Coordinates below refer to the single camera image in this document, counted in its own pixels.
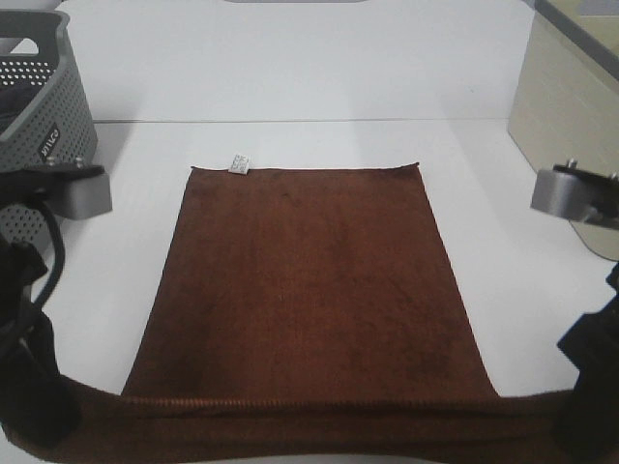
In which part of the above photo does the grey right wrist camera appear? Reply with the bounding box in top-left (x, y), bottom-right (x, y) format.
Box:
top-left (530, 159), bottom-right (618, 230)

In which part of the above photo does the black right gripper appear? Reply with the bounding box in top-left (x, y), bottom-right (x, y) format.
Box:
top-left (550, 260), bottom-right (619, 455)

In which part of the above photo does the black left camera cable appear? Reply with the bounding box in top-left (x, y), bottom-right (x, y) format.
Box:
top-left (28, 190), bottom-right (67, 308)

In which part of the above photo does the grey perforated plastic basket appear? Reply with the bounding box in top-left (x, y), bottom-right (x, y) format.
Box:
top-left (0, 9), bottom-right (102, 257)

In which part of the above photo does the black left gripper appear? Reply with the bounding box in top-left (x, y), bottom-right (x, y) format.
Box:
top-left (1, 240), bottom-right (81, 449)

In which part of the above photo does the brown microfibre towel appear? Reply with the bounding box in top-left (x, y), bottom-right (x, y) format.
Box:
top-left (0, 154), bottom-right (619, 464)

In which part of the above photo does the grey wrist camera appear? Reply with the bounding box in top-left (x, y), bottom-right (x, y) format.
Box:
top-left (23, 162), bottom-right (112, 220)
top-left (530, 159), bottom-right (618, 230)

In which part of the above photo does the beige plastic bin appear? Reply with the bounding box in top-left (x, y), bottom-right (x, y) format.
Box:
top-left (507, 0), bottom-right (619, 260)

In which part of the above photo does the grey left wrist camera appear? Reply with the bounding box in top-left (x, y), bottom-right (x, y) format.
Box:
top-left (23, 162), bottom-right (112, 220)

